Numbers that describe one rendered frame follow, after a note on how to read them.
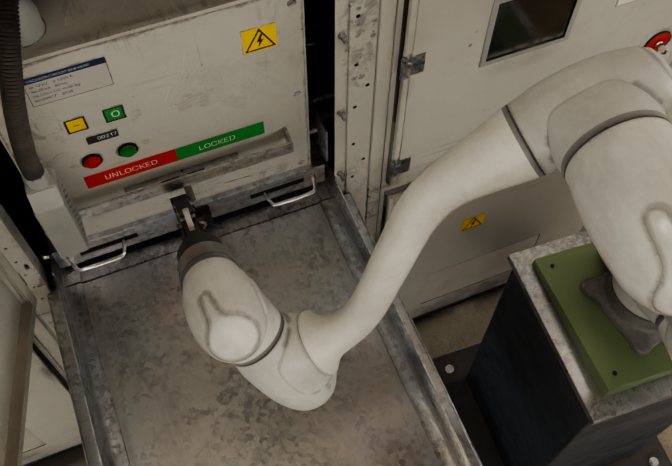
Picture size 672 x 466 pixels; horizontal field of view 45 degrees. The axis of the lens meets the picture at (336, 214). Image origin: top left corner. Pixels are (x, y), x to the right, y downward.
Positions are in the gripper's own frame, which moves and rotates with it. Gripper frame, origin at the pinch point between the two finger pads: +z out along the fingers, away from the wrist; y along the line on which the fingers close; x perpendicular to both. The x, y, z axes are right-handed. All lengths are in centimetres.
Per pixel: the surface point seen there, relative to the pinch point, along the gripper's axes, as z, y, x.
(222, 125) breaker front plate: 1.5, -11.8, 10.9
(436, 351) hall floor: 43, 94, 58
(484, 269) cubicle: 41, 69, 75
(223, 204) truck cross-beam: 11.6, 8.1, 8.0
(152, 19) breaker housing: -11.1, -35.6, 4.0
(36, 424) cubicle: 38, 63, -48
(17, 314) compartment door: 9.2, 14.9, -34.4
